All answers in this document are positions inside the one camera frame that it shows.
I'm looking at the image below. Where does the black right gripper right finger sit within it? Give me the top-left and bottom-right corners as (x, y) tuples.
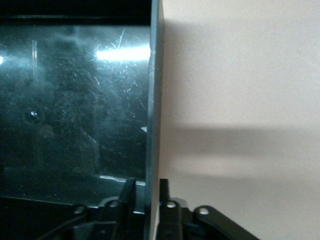
(156, 178), (261, 240)

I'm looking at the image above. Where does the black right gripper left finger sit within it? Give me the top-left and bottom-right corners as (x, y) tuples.
(72, 177), (146, 240)

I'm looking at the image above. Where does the black plastic box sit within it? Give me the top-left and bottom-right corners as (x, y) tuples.
(0, 0), (166, 240)

